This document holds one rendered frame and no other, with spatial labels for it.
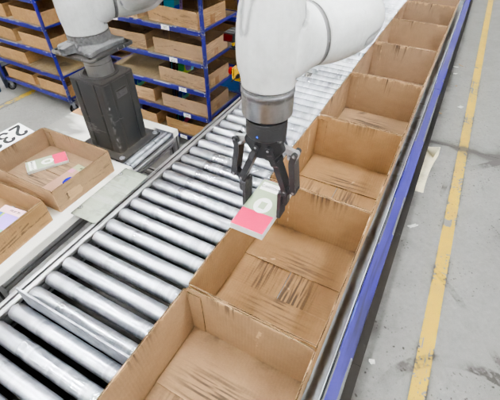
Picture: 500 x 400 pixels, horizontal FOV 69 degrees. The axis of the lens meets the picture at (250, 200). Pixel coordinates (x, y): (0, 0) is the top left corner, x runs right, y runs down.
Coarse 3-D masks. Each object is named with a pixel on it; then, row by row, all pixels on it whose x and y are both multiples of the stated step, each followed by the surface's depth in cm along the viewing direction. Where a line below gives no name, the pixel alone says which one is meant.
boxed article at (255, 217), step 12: (264, 180) 85; (264, 192) 82; (276, 192) 82; (252, 204) 79; (264, 204) 79; (276, 204) 79; (240, 216) 76; (252, 216) 76; (264, 216) 76; (240, 228) 75; (252, 228) 74; (264, 228) 74
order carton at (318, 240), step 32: (288, 224) 108; (320, 224) 102; (352, 224) 96; (224, 256) 90; (256, 256) 101; (288, 256) 101; (320, 256) 101; (352, 256) 101; (224, 288) 94; (256, 288) 95; (288, 288) 95; (320, 288) 95; (288, 320) 87; (320, 320) 87
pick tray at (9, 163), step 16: (16, 144) 149; (32, 144) 156; (48, 144) 163; (64, 144) 158; (80, 144) 152; (0, 160) 146; (16, 160) 152; (32, 160) 155; (80, 160) 155; (96, 160) 140; (0, 176) 140; (16, 176) 133; (32, 176) 147; (48, 176) 147; (80, 176) 136; (96, 176) 143; (32, 192) 135; (48, 192) 128; (64, 192) 132; (80, 192) 139; (64, 208) 134
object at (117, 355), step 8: (16, 288) 103; (24, 296) 104; (32, 296) 101; (32, 304) 106; (40, 304) 100; (40, 312) 107; (48, 312) 101; (56, 312) 98; (56, 320) 103; (64, 320) 97; (72, 328) 99; (80, 328) 94; (80, 336) 100; (88, 336) 95; (96, 336) 93; (96, 344) 97; (104, 344) 92; (104, 352) 99; (112, 352) 94; (120, 352) 90; (120, 360) 95
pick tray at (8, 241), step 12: (0, 192) 135; (12, 192) 131; (24, 192) 127; (0, 204) 136; (12, 204) 136; (24, 204) 133; (36, 204) 122; (24, 216) 119; (36, 216) 124; (48, 216) 129; (12, 228) 116; (24, 228) 120; (36, 228) 125; (0, 240) 114; (12, 240) 118; (24, 240) 122; (0, 252) 115; (12, 252) 119
